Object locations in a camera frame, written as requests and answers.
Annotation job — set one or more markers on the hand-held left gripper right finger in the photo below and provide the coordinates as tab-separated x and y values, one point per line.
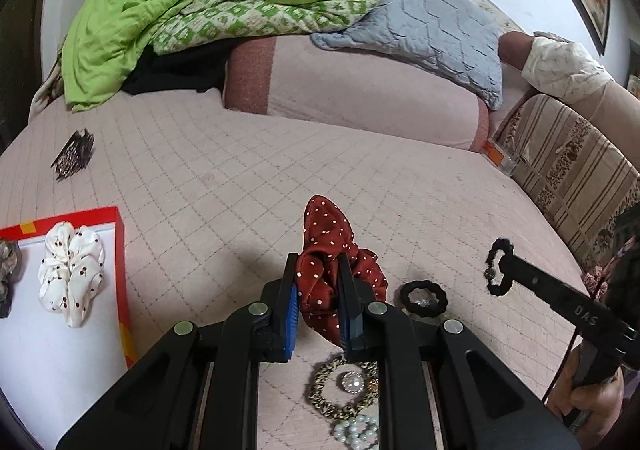
347	325

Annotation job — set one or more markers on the grey scrunchie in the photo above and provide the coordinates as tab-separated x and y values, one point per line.
7	280

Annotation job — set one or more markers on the black hair claw clip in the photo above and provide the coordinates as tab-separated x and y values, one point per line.
75	154

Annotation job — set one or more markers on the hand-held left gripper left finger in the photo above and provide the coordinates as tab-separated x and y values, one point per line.
289	320

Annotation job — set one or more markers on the gold jewelry piece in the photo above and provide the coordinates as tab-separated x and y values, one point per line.
354	382

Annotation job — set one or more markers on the dark wooden furniture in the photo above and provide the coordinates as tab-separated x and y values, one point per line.
20	39

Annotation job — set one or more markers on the white patterned cloth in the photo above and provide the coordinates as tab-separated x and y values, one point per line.
560	64

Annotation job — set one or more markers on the leopard print cloth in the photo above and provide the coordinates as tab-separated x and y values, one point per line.
47	84

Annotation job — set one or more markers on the beige cloth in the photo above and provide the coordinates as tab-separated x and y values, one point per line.
615	112

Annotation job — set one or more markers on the brown cushion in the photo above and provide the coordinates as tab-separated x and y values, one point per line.
512	52

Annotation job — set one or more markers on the black cloth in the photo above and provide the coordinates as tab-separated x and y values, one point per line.
175	69

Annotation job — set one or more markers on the striped floral cushion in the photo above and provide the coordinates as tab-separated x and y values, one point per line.
565	164

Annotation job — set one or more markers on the green and white patterned blanket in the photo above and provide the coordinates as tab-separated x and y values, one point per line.
280	14

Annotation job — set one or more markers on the person's right hand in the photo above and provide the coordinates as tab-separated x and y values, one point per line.
595	405

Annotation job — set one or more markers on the pink pillow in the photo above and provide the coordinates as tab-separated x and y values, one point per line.
360	89

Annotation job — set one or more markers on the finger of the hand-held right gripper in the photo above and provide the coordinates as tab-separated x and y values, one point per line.
530	277

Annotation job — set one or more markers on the grey quilted pillow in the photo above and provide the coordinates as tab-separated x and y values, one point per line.
430	24

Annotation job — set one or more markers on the red polka dot scrunchie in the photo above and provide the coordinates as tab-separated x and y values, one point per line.
325	230

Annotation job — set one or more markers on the small orange box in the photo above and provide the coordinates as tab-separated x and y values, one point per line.
496	154

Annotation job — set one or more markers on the white dotted scrunchie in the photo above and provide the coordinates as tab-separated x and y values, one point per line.
70	270

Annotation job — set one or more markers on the red box with white inside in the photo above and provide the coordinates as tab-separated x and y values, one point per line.
50	370

